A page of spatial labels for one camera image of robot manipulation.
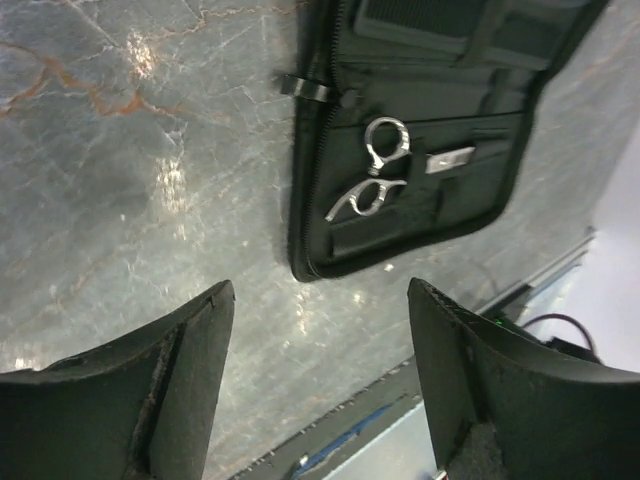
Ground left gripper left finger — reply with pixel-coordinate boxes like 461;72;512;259
1;281;235;479

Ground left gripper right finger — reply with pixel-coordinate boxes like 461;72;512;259
408;278;639;479

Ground silver scissors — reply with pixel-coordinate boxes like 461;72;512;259
323;116;477;224

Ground black zip tool case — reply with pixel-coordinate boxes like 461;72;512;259
281;1;606;282

